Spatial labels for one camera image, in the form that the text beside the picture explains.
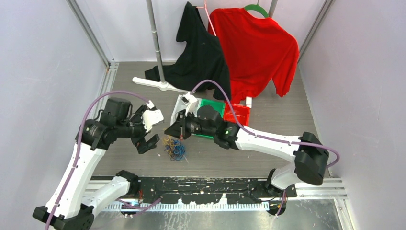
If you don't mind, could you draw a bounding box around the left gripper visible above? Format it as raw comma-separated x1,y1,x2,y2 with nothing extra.
116,105,159,152

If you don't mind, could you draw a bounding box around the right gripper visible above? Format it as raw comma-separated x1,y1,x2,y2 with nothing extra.
165,109,216,140

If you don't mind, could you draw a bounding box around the yellow cable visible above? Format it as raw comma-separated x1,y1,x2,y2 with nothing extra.
162,136,180,156

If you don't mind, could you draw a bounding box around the blue cable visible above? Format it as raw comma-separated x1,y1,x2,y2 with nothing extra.
163,139,188,161

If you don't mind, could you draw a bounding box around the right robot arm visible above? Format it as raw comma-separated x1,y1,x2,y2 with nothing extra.
164,105,329,197

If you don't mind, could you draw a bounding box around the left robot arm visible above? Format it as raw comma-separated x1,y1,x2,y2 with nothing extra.
32,97,164,230

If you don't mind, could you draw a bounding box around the white plastic bin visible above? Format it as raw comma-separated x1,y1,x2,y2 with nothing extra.
170,94,202,125

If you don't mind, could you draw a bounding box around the white clothes rack stand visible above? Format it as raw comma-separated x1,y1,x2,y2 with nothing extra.
132,0,278,93

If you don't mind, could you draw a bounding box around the green plastic bin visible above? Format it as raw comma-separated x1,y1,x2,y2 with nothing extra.
194,99,226,139

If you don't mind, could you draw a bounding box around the red plastic bin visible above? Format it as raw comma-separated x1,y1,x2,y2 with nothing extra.
223,103,250,126

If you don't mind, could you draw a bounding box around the black t-shirt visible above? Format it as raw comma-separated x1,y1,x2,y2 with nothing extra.
163,2,232,100

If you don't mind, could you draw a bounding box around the red sweatshirt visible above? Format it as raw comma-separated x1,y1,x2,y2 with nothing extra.
208,8,299,103

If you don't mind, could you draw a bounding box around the pink hanger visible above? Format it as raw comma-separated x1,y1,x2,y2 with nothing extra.
196,0,217,36

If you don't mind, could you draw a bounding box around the green hanger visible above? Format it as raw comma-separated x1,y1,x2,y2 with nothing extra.
244,3,269,18

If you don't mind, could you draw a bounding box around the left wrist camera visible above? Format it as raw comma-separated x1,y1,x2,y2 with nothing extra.
142,109,164,133

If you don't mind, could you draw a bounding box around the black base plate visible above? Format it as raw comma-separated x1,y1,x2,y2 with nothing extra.
119,177,281,205

